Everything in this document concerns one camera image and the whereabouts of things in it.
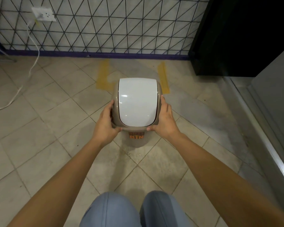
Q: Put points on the person's right hand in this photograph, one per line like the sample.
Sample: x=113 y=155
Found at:
x=164 y=122

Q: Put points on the person's left hand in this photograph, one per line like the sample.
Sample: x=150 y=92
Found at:
x=104 y=128

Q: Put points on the person's right thumb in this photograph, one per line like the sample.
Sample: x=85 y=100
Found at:
x=152 y=129

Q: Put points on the person's left thumb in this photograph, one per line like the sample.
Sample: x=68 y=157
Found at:
x=117 y=130

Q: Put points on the beige trash bin white lid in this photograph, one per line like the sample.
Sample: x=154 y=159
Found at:
x=136 y=103

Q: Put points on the person's left forearm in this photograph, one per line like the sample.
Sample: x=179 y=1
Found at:
x=59 y=186

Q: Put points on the person's right forearm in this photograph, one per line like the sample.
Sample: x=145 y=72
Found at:
x=227 y=184

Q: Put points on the orange bin label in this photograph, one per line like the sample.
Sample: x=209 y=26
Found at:
x=136 y=135

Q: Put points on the person's legs in blue jeans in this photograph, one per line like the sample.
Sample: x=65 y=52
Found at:
x=135 y=210

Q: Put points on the black cabinet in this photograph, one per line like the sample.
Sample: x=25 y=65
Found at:
x=241 y=33

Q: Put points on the grey metal door frame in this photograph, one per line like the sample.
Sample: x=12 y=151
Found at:
x=267 y=130

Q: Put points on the white wall power socket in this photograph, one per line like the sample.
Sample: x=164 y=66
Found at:
x=43 y=14

